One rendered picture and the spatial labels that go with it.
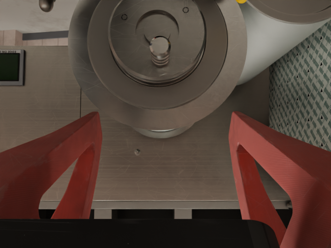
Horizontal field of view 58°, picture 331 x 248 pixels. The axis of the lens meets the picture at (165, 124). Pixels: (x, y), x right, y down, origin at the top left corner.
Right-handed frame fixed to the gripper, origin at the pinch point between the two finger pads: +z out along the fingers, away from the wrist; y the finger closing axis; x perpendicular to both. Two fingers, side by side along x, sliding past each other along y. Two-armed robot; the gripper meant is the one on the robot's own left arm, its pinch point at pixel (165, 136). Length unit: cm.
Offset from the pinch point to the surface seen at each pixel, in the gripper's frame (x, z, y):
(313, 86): 9.0, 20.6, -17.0
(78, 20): -0.1, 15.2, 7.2
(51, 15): 81, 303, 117
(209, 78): 3.5, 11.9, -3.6
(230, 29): 0.4, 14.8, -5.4
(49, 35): 112, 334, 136
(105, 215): 39.6, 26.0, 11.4
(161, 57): 0.4, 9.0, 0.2
